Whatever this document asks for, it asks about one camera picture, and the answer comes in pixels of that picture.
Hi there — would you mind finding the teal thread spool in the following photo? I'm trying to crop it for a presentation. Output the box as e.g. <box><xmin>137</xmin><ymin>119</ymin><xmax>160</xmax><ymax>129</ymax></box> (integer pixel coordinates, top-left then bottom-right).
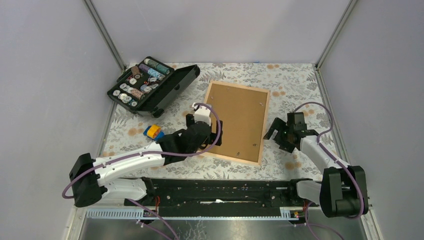
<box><xmin>143</xmin><ymin>58</ymin><xmax>170</xmax><ymax>75</ymax></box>

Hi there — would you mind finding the yellow blue toy car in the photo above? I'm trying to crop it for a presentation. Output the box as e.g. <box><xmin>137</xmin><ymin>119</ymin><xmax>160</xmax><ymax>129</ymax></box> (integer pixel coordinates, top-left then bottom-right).
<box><xmin>143</xmin><ymin>124</ymin><xmax>165</xmax><ymax>141</ymax></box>

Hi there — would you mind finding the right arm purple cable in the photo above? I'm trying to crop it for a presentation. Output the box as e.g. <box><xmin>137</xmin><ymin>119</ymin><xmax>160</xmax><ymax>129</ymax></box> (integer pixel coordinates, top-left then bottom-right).
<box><xmin>294</xmin><ymin>101</ymin><xmax>366</xmax><ymax>240</ymax></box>

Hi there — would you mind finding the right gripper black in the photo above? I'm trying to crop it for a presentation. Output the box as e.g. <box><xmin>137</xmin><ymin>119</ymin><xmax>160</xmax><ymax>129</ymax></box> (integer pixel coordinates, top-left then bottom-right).
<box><xmin>262</xmin><ymin>117</ymin><xmax>295</xmax><ymax>154</ymax></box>

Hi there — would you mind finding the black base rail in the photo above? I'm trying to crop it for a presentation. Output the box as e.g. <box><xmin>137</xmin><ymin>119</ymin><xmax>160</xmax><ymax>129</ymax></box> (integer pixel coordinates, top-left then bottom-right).
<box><xmin>137</xmin><ymin>178</ymin><xmax>307</xmax><ymax>218</ymax></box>

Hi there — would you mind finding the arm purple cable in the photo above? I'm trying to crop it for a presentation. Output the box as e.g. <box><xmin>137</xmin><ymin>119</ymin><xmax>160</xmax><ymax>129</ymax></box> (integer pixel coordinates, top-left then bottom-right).
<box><xmin>61</xmin><ymin>102</ymin><xmax>223</xmax><ymax>200</ymax></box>
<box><xmin>294</xmin><ymin>101</ymin><xmax>366</xmax><ymax>240</ymax></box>

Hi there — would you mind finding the grey slotted cable duct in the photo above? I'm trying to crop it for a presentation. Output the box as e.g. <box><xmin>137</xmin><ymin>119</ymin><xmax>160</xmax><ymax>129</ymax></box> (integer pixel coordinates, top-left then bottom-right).
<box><xmin>85</xmin><ymin>207</ymin><xmax>301</xmax><ymax>222</ymax></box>

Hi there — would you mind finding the light blue thread spool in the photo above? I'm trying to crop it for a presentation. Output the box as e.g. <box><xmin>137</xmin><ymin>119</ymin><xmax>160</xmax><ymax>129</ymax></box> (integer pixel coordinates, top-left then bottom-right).
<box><xmin>147</xmin><ymin>68</ymin><xmax>165</xmax><ymax>80</ymax></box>

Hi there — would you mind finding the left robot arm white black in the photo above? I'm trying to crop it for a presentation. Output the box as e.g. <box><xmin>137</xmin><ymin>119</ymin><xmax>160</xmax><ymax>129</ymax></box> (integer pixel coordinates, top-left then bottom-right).
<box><xmin>62</xmin><ymin>114</ymin><xmax>223</xmax><ymax>208</ymax></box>

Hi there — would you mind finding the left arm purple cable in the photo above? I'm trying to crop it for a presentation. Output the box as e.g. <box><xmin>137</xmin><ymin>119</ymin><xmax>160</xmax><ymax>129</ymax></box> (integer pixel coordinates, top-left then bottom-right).
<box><xmin>61</xmin><ymin>102</ymin><xmax>223</xmax><ymax>200</ymax></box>

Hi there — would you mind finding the brown thread spool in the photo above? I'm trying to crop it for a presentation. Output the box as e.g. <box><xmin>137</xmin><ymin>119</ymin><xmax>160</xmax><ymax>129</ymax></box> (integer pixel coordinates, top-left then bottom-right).
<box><xmin>130</xmin><ymin>65</ymin><xmax>143</xmax><ymax>80</ymax></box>

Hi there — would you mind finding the left aluminium corner post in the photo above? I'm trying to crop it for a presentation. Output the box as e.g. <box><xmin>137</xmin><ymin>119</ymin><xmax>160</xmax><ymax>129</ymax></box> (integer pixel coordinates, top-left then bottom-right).
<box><xmin>82</xmin><ymin>0</ymin><xmax>126</xmax><ymax>71</ymax></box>

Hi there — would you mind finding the aluminium corner post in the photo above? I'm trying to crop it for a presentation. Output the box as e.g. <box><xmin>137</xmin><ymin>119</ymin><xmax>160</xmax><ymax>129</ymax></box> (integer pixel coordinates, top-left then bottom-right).
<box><xmin>315</xmin><ymin>0</ymin><xmax>358</xmax><ymax>70</ymax></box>
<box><xmin>82</xmin><ymin>0</ymin><xmax>126</xmax><ymax>71</ymax></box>

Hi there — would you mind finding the floral patterned table mat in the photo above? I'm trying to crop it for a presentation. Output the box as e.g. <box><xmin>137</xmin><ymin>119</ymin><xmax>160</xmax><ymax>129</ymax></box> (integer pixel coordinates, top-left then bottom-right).
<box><xmin>101</xmin><ymin>63</ymin><xmax>339</xmax><ymax>181</ymax></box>

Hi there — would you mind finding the right aluminium corner post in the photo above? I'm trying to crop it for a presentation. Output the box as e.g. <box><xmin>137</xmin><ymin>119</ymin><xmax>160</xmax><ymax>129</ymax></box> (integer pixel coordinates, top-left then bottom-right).
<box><xmin>315</xmin><ymin>0</ymin><xmax>358</xmax><ymax>70</ymax></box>

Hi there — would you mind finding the purple thread spool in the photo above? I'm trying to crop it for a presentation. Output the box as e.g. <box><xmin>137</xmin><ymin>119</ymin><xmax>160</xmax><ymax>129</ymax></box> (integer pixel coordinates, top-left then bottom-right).
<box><xmin>138</xmin><ymin>63</ymin><xmax>153</xmax><ymax>75</ymax></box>

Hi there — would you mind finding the brown frame backing board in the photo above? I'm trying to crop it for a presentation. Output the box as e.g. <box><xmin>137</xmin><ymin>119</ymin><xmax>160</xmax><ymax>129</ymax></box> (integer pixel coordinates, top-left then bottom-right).
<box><xmin>202</xmin><ymin>83</ymin><xmax>269</xmax><ymax>163</ymax></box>

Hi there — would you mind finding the black sewing kit case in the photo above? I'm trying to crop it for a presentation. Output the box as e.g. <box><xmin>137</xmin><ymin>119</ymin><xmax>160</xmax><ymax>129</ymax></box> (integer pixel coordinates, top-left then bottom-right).
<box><xmin>106</xmin><ymin>56</ymin><xmax>201</xmax><ymax>118</ymax></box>

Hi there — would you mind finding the wooden picture frame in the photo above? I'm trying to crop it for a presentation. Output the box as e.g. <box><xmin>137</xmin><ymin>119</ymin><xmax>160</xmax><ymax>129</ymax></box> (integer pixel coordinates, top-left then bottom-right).
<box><xmin>195</xmin><ymin>80</ymin><xmax>271</xmax><ymax>167</ymax></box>

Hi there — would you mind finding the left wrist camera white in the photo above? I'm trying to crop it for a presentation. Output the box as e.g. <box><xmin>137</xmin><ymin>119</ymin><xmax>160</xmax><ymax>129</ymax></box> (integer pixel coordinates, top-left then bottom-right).
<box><xmin>192</xmin><ymin>102</ymin><xmax>212</xmax><ymax>127</ymax></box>

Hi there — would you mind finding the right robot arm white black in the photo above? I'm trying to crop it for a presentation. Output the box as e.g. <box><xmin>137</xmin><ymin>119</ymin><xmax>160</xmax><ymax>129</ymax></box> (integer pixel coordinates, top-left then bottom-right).
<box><xmin>263</xmin><ymin>112</ymin><xmax>369</xmax><ymax>219</ymax></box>

